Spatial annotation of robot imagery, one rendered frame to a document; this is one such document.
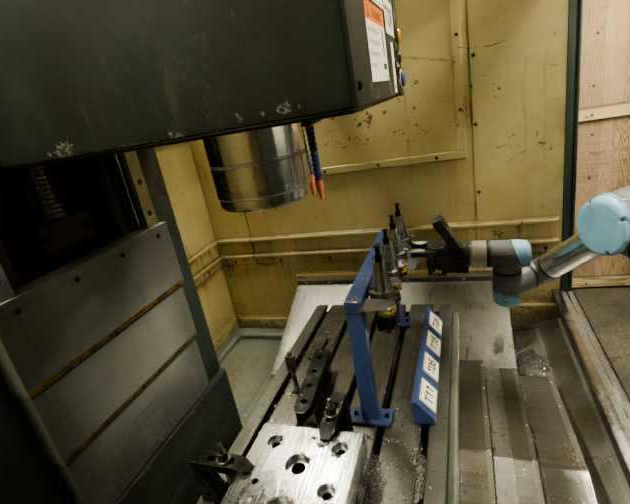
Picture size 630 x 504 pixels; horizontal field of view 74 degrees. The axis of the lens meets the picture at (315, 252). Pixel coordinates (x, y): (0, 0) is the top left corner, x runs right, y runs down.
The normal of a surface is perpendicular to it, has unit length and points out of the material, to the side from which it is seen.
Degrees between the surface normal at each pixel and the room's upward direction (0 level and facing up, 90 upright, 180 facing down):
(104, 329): 89
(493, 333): 24
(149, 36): 90
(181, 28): 90
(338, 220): 90
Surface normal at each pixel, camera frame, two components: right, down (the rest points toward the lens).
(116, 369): 0.94, -0.05
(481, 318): -0.28, -0.69
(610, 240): -0.95, 0.22
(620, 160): -0.27, 0.37
